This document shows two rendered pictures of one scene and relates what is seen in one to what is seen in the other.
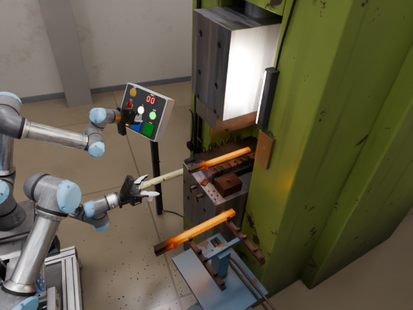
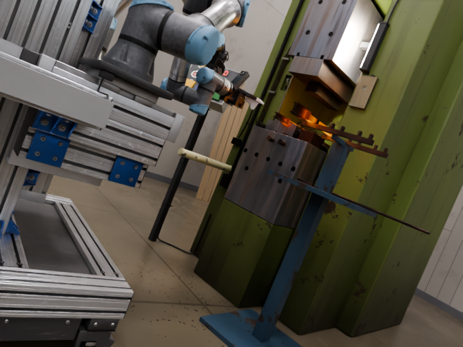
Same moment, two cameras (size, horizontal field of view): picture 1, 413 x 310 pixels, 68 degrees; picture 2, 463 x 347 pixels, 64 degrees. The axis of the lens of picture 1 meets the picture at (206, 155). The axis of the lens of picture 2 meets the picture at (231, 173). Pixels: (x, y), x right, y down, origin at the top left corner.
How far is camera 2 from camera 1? 1.70 m
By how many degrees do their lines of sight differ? 39
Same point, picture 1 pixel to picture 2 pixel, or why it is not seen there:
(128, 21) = not seen: hidden behind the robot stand
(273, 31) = (375, 14)
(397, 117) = (453, 97)
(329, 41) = not seen: outside the picture
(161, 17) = not seen: hidden behind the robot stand
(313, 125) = (422, 52)
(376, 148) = (435, 127)
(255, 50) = (365, 18)
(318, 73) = (429, 14)
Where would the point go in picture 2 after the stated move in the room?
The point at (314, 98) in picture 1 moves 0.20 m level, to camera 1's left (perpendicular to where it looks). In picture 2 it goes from (426, 31) to (393, 11)
